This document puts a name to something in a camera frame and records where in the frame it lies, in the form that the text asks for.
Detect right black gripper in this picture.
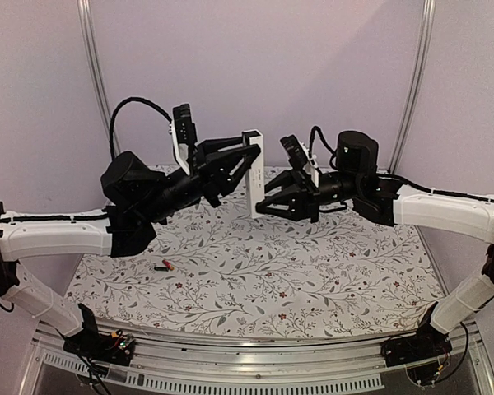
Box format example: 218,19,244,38
251,165,361,224

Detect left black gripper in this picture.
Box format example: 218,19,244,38
139,136,261,225

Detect white remote control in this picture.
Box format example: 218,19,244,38
242,129,264,219

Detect red AAA battery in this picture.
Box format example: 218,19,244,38
161,259,175,271

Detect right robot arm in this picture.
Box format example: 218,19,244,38
256,131,494,359

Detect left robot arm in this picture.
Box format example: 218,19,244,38
0,131,263,357

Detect floral patterned table mat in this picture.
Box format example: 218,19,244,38
66,187,443,338

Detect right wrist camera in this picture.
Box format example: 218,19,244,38
280,135,319,171

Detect right black camera cable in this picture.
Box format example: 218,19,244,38
310,125,339,160

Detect black camera cable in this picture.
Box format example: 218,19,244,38
109,96,175,160
310,125,339,160

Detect left black camera cable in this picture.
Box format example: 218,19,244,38
109,96,175,160

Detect left aluminium frame post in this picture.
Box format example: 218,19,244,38
77,0,120,160

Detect aluminium frame post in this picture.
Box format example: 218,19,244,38
77,0,120,160
387,0,436,174

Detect front aluminium rail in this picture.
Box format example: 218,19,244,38
19,319,494,394

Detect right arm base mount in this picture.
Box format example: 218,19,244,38
380,330,452,367

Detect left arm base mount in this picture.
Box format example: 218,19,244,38
63,304,136,367

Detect right aluminium frame post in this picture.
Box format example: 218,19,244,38
387,0,436,174

